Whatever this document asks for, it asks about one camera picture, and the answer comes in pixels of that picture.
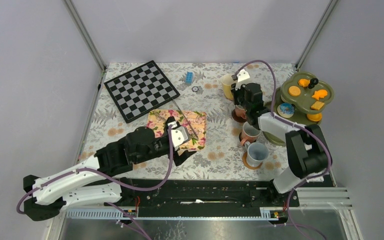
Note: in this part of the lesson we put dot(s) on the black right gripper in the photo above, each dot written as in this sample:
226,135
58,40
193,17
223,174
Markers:
236,91

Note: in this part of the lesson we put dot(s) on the floral serving tray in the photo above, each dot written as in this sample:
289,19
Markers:
194,121

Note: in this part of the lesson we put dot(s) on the green three-tier stand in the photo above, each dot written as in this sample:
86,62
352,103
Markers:
303,102

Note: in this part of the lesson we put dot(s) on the plain orange coaster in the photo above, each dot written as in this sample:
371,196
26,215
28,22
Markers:
245,160

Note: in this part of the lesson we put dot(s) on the blue toy brick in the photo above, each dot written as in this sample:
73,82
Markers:
189,78

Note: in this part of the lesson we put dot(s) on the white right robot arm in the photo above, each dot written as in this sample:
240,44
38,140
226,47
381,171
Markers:
307,153

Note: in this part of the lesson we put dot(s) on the small pink handled cup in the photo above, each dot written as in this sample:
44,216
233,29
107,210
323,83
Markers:
240,113

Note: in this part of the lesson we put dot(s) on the white mug with red handle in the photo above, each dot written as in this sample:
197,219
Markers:
248,134

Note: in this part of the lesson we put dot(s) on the dark brown coaster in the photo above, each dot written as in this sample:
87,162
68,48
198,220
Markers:
236,118

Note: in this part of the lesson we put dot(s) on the round brown cookie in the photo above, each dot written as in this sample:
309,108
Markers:
294,91

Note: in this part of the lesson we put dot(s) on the square orange cracker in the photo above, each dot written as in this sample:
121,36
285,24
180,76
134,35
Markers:
317,105

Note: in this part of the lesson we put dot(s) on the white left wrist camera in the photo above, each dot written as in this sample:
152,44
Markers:
179,134

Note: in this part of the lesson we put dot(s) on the black white checkerboard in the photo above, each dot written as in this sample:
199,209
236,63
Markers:
141,90

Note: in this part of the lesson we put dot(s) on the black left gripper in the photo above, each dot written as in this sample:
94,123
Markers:
179,159

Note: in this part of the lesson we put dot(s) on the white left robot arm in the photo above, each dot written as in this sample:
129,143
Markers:
92,181

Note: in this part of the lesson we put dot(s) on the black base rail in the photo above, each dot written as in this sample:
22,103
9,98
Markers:
207,199

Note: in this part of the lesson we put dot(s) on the cream yellow cup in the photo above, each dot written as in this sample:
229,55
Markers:
226,82

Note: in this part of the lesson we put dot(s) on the orange fish cookie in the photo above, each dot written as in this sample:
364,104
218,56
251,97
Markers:
320,94

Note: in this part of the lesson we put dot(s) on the blue donut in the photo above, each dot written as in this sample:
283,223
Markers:
285,110

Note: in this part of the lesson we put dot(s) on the white mug front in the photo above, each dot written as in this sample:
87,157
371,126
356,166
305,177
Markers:
256,153

